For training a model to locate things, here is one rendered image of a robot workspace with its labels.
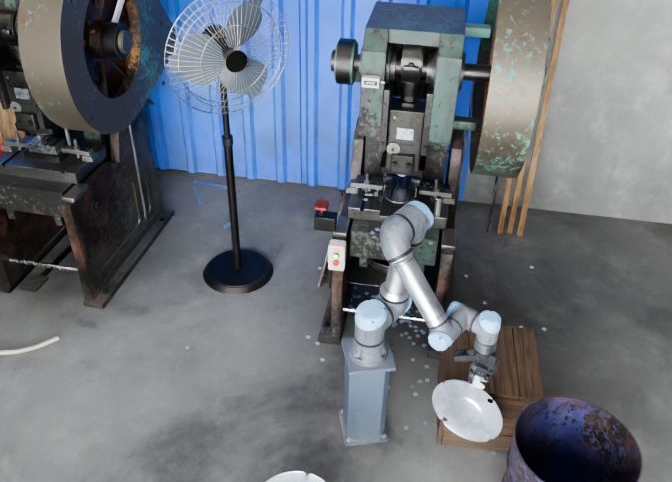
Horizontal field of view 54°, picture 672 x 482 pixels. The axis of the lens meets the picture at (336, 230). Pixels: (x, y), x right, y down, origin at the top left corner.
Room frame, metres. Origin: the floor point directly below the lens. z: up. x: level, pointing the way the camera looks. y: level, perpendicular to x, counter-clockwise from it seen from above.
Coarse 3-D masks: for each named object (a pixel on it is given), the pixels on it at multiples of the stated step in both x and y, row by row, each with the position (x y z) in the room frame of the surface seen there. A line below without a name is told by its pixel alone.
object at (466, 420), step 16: (448, 384) 1.75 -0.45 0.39; (464, 384) 1.72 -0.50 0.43; (432, 400) 1.76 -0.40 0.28; (448, 400) 1.74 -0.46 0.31; (464, 400) 1.70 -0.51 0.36; (480, 400) 1.68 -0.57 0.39; (448, 416) 1.73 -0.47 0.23; (464, 416) 1.69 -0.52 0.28; (480, 416) 1.66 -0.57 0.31; (496, 416) 1.64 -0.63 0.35; (464, 432) 1.69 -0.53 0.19; (480, 432) 1.65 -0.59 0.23; (496, 432) 1.63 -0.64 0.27
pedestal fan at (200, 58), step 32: (256, 0) 2.84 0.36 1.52; (224, 32) 2.86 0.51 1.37; (288, 32) 2.93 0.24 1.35; (192, 64) 2.70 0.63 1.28; (224, 64) 2.70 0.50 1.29; (256, 64) 2.82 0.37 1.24; (224, 96) 2.87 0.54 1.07; (256, 96) 2.88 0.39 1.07; (224, 128) 2.87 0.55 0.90; (224, 256) 2.98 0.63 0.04; (256, 256) 2.99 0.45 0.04; (224, 288) 2.71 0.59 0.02; (256, 288) 2.74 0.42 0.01
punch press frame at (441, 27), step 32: (384, 32) 2.56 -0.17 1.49; (416, 32) 2.56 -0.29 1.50; (448, 32) 2.55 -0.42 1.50; (384, 64) 2.50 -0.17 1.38; (448, 64) 2.47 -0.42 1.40; (448, 96) 2.46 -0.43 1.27; (448, 128) 2.46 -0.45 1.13; (352, 224) 2.45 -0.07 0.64; (384, 256) 2.38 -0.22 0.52; (416, 256) 2.36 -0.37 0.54; (416, 320) 2.34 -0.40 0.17
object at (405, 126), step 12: (396, 108) 2.56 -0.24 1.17; (408, 108) 2.56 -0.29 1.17; (420, 108) 2.57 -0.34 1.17; (396, 120) 2.54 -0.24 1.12; (408, 120) 2.53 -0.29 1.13; (420, 120) 2.52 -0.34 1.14; (396, 132) 2.54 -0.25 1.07; (408, 132) 2.53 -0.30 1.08; (420, 132) 2.52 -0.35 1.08; (396, 144) 2.53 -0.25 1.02; (408, 144) 2.53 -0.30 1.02; (420, 144) 2.52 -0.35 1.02; (396, 156) 2.51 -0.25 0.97; (408, 156) 2.50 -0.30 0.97; (420, 156) 2.55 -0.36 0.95; (396, 168) 2.51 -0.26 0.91; (408, 168) 2.50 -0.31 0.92
